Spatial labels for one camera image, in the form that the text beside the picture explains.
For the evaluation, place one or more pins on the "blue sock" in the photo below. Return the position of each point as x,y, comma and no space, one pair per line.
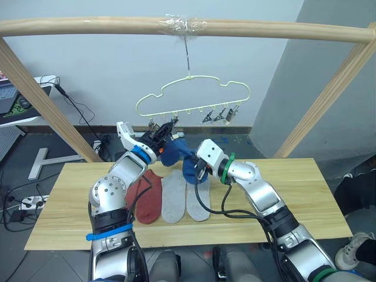
191,173
171,155

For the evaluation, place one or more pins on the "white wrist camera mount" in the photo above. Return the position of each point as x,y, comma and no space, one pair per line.
126,138
211,155

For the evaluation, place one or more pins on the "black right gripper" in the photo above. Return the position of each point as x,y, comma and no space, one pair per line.
202,173

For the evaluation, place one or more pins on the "red sock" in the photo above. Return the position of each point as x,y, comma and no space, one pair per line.
148,202

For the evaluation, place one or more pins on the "dark grey rounded shape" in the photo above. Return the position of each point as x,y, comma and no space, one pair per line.
238,267
164,267

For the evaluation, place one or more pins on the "black trouser leg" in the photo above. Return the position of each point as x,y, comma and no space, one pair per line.
355,191

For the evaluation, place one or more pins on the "cream clip hanger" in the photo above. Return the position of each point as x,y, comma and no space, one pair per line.
190,77

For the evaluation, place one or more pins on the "slanted wooden rack post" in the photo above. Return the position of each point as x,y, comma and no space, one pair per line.
326,102
44,102

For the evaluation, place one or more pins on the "laptop computer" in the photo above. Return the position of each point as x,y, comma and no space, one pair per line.
6,97

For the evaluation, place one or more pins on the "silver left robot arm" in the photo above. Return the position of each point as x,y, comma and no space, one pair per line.
129,170

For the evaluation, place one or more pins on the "white desk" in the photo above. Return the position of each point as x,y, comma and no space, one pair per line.
44,80

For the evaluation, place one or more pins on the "white sneaker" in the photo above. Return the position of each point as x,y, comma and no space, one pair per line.
349,252

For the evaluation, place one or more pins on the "clear tape wrap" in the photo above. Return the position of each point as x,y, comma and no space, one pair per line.
176,25

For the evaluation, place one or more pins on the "grey perforated metal plate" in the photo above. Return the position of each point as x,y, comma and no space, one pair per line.
8,141

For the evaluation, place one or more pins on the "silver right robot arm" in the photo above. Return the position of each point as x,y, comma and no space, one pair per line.
261,194

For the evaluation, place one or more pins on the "metal hanger clip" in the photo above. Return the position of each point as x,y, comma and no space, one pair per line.
219,117
207,118
231,115
175,119
152,123

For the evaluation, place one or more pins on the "white T-shaped floor stand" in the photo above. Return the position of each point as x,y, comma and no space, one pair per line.
36,167

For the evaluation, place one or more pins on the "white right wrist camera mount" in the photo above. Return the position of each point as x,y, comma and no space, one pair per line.
211,155

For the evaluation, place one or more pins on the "black green mouse pad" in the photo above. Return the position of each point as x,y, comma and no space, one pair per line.
26,111

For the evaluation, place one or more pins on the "white power strip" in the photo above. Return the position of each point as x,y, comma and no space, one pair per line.
32,202

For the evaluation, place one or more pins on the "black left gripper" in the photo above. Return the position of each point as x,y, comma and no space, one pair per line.
151,141

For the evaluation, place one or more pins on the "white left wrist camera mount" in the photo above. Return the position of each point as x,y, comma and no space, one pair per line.
126,138

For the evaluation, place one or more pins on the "beige wooden rack top rail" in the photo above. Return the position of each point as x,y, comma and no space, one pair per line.
88,26

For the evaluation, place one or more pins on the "grey sock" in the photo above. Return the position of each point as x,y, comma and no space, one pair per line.
173,199
191,205

